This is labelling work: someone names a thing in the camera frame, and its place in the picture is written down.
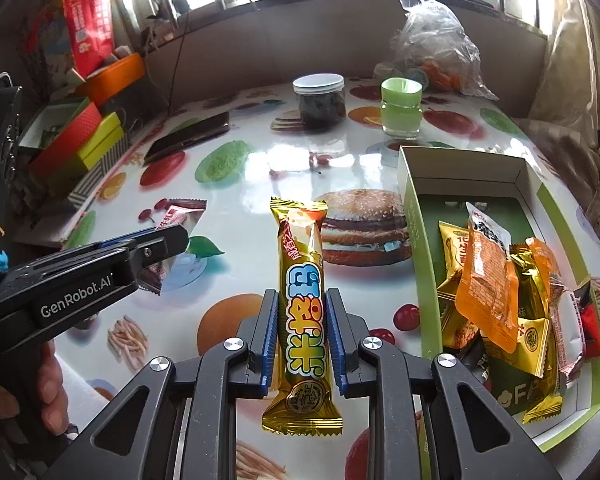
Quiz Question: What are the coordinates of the long gold snack bar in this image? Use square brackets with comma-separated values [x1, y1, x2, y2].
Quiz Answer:
[261, 196, 345, 439]

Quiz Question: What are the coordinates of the orange box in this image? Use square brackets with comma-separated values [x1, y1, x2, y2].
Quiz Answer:
[81, 52, 146, 107]

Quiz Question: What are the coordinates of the gold packet with round emblem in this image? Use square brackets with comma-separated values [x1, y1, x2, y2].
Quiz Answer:
[481, 304, 552, 380]

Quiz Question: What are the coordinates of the cream floral curtain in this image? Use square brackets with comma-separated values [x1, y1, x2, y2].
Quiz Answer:
[514, 0, 600, 242]

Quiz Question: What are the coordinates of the small yellow snack packet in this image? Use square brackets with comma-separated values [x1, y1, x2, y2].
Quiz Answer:
[438, 221, 476, 304]

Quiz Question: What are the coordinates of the gold snack packet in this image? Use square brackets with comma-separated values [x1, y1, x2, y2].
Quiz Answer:
[440, 305, 481, 349]
[521, 380, 565, 427]

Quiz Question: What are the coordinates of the orange and white snack pouch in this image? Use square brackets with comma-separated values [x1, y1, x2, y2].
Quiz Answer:
[454, 201, 522, 355]

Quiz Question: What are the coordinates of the red paper bag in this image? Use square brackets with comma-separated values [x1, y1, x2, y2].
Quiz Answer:
[61, 0, 116, 74]

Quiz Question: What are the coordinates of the white open box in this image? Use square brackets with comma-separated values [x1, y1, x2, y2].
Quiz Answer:
[19, 97, 89, 149]

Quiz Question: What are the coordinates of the red ribbed box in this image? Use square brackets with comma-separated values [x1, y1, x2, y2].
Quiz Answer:
[29, 102, 104, 177]

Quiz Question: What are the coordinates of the clear jar with white lid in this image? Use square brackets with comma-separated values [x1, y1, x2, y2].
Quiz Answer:
[293, 74, 346, 129]

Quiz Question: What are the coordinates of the white foam sheet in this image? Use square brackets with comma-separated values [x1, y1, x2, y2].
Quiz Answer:
[55, 355, 122, 412]

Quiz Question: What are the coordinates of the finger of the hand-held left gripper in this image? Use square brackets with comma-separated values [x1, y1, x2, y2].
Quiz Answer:
[97, 225, 190, 257]
[0, 239, 170, 292]

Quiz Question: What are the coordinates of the green cardboard box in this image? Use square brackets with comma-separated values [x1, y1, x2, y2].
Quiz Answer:
[396, 146, 600, 457]

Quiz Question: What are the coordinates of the green glass jar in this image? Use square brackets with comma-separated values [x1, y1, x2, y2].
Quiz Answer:
[380, 77, 424, 139]

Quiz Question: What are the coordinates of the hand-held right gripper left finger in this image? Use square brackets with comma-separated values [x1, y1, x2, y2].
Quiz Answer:
[40, 287, 282, 480]

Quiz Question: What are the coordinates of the yellow-green box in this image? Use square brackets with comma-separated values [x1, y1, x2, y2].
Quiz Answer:
[77, 112, 126, 171]

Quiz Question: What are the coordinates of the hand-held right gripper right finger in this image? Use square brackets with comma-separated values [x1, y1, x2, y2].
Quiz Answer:
[325, 287, 563, 480]

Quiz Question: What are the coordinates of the colourful paper bag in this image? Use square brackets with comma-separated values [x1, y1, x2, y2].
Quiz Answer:
[24, 0, 69, 82]

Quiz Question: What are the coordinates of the black smartphone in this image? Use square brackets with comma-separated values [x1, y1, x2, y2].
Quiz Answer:
[143, 111, 230, 165]

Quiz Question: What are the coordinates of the clear plastic bag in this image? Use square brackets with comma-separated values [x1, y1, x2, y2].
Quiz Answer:
[372, 0, 499, 102]

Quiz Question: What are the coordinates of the pink and white snack packet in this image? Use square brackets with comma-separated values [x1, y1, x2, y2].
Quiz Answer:
[549, 284, 589, 387]
[140, 199, 210, 295]

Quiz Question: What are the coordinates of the thin black cable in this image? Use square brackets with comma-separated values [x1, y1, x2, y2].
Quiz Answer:
[167, 10, 192, 117]

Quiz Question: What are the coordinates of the person's left hand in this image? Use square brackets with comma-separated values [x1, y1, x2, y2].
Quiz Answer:
[0, 341, 71, 443]

